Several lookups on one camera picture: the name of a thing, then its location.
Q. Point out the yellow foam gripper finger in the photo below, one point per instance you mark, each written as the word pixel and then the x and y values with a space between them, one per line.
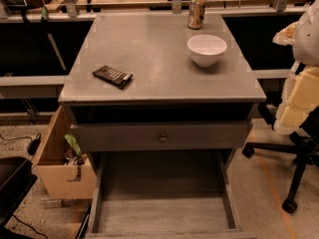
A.
pixel 285 36

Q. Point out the dark chocolate rxbar wrapper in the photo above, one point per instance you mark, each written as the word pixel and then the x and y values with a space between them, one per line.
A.
pixel 113 76

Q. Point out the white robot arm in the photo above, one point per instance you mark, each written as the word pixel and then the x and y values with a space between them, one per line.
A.
pixel 306 46

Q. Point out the closed grey top drawer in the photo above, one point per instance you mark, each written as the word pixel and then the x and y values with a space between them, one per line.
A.
pixel 145 136

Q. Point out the grey wooden drawer cabinet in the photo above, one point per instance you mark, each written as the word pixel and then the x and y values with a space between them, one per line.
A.
pixel 167 86

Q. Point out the round metal drawer knob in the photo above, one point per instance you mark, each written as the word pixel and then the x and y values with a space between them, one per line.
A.
pixel 163 138

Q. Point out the open grey middle drawer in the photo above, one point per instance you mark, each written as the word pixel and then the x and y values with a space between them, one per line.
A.
pixel 163 195

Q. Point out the black wheeled chair base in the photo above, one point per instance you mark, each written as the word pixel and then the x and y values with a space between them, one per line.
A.
pixel 306 150

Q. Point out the white ceramic bowl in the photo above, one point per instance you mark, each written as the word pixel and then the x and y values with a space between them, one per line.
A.
pixel 206 50

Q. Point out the gold soda can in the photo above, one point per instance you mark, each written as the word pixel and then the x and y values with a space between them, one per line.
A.
pixel 196 14

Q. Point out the green packet in box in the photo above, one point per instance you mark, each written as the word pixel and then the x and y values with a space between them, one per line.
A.
pixel 71 140

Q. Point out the light wooden open box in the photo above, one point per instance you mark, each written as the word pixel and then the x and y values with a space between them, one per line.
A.
pixel 61 179

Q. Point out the black power adapter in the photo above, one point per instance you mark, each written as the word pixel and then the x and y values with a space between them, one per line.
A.
pixel 34 144

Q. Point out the black bin at left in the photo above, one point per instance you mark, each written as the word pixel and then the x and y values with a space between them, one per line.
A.
pixel 16 180

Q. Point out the grey metal rail frame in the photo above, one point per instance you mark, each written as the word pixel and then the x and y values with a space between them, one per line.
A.
pixel 31 87

